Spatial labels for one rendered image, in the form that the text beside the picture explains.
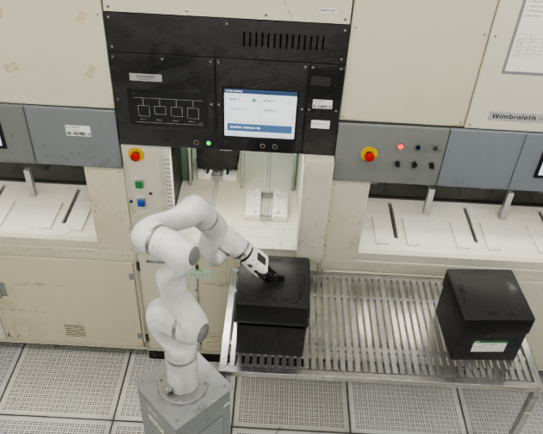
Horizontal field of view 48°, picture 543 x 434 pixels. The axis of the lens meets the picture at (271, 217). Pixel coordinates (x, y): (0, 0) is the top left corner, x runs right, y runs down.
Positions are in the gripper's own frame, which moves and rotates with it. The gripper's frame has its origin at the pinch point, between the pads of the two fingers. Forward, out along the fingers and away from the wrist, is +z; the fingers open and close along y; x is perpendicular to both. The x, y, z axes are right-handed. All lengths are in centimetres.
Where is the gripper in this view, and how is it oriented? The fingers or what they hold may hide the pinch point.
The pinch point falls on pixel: (271, 275)
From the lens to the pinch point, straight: 242.4
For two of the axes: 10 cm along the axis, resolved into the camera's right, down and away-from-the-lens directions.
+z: 6.7, 5.9, 4.4
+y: 0.4, -6.3, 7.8
